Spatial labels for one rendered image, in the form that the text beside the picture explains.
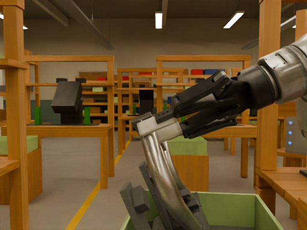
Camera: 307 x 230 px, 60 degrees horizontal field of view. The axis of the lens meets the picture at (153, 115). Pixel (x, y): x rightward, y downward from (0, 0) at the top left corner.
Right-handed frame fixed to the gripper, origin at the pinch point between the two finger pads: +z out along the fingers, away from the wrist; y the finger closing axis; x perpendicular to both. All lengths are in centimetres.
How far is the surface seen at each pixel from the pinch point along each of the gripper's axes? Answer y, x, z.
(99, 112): -644, -752, 289
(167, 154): -28.2, -13.8, 3.7
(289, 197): -88, -10, -33
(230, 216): -61, -2, -6
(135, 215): -4.1, 11.8, 8.9
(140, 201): -3.1, 10.2, 7.3
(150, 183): -16.1, 0.3, 7.9
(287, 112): -104, -61, -63
